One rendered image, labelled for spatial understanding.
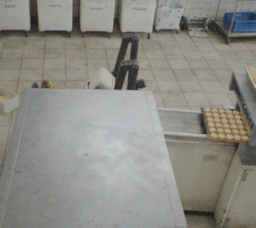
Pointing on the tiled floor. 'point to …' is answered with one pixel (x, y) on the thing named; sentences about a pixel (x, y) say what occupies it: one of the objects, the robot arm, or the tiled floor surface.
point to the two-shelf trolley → (233, 15)
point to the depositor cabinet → (238, 191)
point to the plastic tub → (8, 100)
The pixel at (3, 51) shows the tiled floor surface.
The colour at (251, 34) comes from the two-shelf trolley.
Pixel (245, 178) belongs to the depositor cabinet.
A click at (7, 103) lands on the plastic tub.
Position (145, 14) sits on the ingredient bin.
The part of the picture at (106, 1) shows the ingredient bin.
